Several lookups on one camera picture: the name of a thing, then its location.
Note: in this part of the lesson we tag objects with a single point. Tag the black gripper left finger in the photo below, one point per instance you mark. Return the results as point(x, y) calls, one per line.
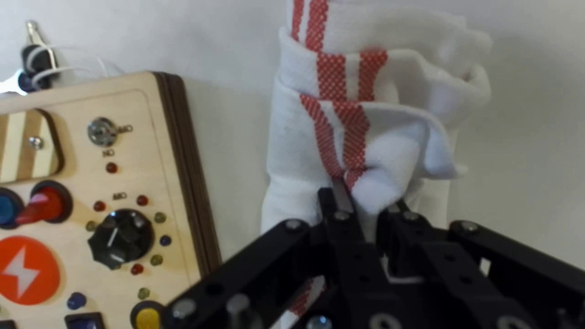
point(341, 275)

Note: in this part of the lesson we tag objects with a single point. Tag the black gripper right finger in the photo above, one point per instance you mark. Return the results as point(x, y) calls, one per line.
point(476, 275)

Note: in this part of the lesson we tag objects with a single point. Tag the small white red-striped towel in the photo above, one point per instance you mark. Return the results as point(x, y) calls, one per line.
point(395, 92)

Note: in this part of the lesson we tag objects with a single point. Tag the wooden busy board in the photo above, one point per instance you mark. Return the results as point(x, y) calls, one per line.
point(121, 176)

